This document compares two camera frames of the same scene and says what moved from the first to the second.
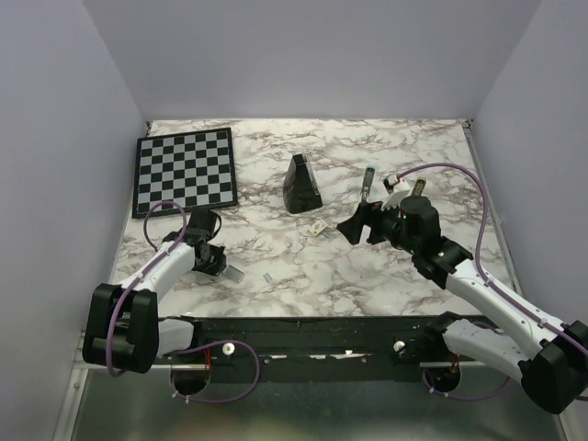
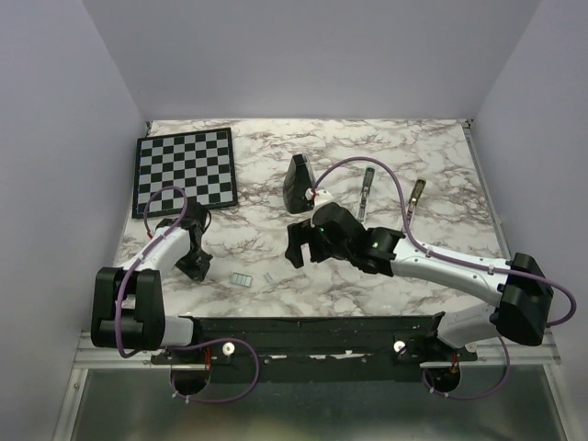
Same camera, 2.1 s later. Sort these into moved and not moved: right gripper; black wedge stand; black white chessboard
Moved: right gripper
Not moved: black wedge stand; black white chessboard
